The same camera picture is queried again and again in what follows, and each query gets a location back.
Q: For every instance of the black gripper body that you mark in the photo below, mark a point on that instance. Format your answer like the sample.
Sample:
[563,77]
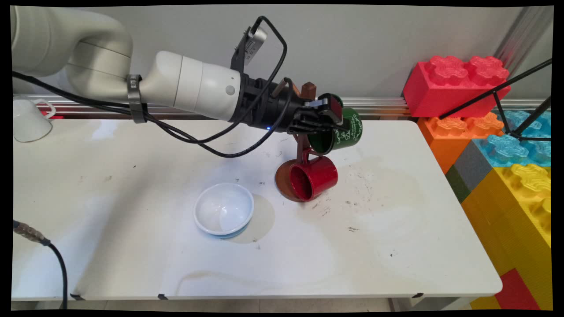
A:
[269,105]

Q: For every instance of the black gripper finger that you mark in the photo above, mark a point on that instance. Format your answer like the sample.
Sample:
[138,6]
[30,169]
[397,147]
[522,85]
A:
[332,108]
[313,124]

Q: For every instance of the green enamel mug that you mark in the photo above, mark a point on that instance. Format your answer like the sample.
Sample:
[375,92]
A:
[348,132]

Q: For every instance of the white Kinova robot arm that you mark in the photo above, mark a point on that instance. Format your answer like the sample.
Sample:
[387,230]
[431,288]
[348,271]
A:
[198,83]

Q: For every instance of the red mug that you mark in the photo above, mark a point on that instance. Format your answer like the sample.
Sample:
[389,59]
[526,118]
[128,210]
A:
[324,176]

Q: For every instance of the brown wooden mug tree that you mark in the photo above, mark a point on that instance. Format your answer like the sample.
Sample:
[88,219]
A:
[284,180]

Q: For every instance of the red giant toy brick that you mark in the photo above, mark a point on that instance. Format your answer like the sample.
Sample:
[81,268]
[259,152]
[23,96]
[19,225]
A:
[432,92]

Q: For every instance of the white bowl blue outside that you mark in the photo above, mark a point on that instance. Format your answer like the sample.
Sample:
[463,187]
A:
[224,209]

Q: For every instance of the orange giant toy brick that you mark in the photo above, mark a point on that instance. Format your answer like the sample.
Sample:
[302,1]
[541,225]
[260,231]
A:
[440,145]

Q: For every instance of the green giant toy brick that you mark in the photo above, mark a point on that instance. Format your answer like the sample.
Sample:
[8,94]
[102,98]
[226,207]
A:
[457,185]

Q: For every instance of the grey giant toy brick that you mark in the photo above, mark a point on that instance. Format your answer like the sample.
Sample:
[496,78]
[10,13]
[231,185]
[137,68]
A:
[471,167]

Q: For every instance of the black tripod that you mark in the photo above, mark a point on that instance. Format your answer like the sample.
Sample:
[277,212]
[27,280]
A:
[484,96]

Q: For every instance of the blue giant toy brick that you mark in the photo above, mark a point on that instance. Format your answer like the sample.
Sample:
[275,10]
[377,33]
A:
[506,152]

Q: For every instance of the yellow giant toy brick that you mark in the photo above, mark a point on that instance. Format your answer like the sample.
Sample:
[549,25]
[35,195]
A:
[506,220]

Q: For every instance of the small red object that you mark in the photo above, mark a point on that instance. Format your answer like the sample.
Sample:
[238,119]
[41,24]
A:
[59,116]

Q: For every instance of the white mug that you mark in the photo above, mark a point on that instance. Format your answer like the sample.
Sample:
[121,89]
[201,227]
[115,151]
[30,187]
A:
[31,123]

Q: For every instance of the small red brick panel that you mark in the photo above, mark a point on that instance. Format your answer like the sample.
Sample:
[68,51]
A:
[515,290]

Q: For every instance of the aluminium rail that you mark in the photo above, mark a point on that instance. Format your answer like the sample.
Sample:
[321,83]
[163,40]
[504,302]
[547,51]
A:
[379,105]

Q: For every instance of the black camera bracket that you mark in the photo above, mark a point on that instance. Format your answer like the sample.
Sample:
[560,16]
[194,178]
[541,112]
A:
[239,55]

